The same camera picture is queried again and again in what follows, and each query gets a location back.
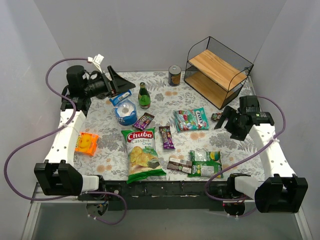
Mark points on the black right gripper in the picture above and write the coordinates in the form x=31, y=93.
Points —
x=230, y=120

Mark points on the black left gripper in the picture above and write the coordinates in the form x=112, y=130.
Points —
x=110, y=83

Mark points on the purple m&m bag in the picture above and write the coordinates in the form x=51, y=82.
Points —
x=143, y=121
x=215, y=117
x=180, y=165
x=166, y=134

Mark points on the green glass bottle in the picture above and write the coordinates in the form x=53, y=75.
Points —
x=144, y=96

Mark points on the teal Fox's candy bag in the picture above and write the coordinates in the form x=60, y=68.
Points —
x=191, y=120

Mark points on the green candy bag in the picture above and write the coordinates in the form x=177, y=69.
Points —
x=204, y=163

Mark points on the purple M&M bag front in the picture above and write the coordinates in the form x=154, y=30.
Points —
x=180, y=165

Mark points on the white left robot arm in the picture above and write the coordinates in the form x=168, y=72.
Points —
x=56, y=175

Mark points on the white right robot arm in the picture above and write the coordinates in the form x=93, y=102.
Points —
x=282, y=190

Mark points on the blue cookie packet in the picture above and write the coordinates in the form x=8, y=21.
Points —
x=116, y=100

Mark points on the dark tin can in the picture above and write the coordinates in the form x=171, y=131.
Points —
x=174, y=75

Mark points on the orange smiley snack box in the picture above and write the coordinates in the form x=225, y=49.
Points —
x=87, y=144

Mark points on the green Chuba chips bag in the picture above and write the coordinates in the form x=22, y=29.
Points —
x=143, y=159

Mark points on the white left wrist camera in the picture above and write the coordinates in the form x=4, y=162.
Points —
x=96, y=61

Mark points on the black wire wooden shelf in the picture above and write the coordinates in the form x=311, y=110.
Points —
x=216, y=72

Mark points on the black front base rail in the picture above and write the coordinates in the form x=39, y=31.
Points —
x=169, y=195

